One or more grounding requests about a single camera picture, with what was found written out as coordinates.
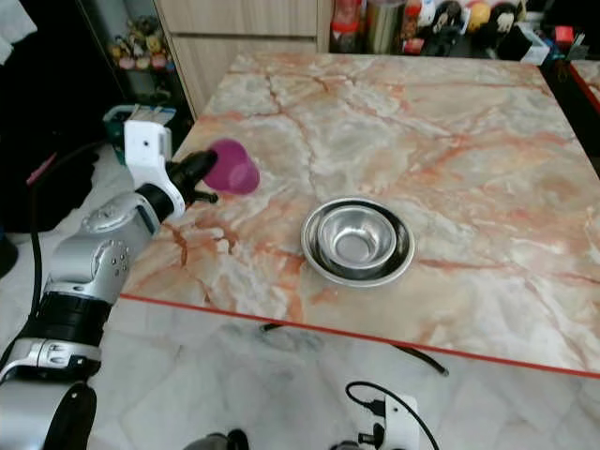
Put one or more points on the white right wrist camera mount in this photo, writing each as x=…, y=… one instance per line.
x=396, y=427

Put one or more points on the stainless steel bowl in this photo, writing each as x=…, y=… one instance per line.
x=354, y=242

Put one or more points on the row of small figurines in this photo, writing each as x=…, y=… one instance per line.
x=141, y=52

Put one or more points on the small red container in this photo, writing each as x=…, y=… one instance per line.
x=564, y=35

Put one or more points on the silver metal canister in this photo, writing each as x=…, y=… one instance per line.
x=384, y=23

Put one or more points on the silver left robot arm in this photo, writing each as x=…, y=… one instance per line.
x=98, y=262

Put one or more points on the light wooden cabinet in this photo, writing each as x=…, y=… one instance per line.
x=244, y=21

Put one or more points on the dark grey robot foot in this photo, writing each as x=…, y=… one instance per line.
x=217, y=441

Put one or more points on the black toy figure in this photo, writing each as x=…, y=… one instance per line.
x=446, y=16

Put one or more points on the yellow toy figure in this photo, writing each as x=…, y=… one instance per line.
x=478, y=14

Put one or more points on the white cloth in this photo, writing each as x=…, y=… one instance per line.
x=14, y=17

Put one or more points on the pink tag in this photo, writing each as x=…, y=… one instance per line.
x=49, y=169

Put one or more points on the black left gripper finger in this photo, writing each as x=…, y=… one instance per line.
x=206, y=196

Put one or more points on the purple plastic cup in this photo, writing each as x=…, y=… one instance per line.
x=236, y=167

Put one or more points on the green plastic basket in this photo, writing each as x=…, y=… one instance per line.
x=116, y=127

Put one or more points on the stainless steel plate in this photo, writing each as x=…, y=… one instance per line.
x=356, y=279

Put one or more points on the red bottle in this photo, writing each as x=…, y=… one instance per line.
x=416, y=28

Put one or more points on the black bag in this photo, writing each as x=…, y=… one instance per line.
x=23, y=187

